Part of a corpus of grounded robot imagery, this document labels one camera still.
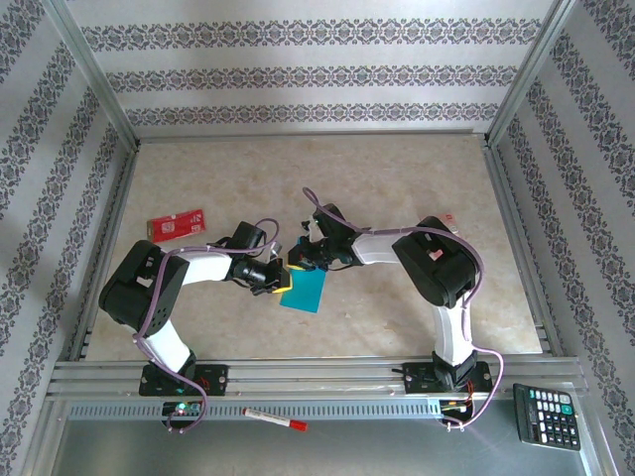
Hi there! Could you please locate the red card packet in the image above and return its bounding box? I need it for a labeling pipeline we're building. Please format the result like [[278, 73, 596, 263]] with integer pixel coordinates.
[[147, 208, 207, 244]]

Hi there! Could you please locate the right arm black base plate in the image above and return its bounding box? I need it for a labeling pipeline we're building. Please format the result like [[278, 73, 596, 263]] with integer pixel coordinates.
[[402, 361, 495, 397]]

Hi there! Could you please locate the left black wrist camera box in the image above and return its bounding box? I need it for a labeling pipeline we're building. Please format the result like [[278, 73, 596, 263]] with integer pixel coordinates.
[[230, 221, 269, 250]]

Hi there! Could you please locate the aluminium table edge rail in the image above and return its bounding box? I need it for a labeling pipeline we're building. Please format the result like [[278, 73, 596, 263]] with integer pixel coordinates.
[[134, 129, 492, 146], [483, 141, 567, 358], [66, 141, 141, 362]]

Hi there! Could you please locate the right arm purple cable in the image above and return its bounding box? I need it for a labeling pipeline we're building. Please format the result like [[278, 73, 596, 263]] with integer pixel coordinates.
[[301, 186, 505, 432]]

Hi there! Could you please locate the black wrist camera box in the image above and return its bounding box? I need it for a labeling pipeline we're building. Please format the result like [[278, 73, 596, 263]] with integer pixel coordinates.
[[317, 203, 351, 234], [230, 221, 269, 250]]

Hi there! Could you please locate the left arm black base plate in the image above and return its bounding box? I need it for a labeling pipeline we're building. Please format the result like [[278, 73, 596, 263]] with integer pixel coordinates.
[[138, 363, 230, 398]]

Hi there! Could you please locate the blue square paper sheet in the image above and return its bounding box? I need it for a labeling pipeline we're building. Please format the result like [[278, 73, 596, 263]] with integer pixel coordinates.
[[279, 236, 327, 314]]

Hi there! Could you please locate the right black wrist camera box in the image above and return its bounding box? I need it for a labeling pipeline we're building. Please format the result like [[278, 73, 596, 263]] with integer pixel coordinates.
[[317, 203, 351, 234]]

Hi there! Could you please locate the black calculator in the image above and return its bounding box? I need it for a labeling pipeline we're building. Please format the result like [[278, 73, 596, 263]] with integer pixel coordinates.
[[512, 382, 582, 452]]

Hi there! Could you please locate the white marker with red cap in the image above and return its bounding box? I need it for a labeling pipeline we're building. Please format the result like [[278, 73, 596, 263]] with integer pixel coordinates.
[[241, 406, 309, 432]]

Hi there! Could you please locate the aluminium frame post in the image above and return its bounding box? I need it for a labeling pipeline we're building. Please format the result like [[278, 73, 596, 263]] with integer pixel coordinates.
[[42, 0, 141, 150], [486, 0, 581, 149]]

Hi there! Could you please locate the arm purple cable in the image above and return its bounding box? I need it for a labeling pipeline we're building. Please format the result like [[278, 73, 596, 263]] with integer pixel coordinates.
[[132, 217, 282, 435], [301, 186, 505, 432]]

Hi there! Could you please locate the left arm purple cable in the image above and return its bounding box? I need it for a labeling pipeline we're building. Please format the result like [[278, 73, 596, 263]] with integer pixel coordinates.
[[132, 217, 282, 435]]

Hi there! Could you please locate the grey slotted cable duct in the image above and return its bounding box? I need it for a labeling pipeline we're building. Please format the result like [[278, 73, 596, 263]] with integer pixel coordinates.
[[66, 400, 445, 421]]

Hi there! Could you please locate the grey metal shelf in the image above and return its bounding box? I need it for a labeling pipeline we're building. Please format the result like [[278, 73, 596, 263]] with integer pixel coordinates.
[[49, 418, 596, 476]]

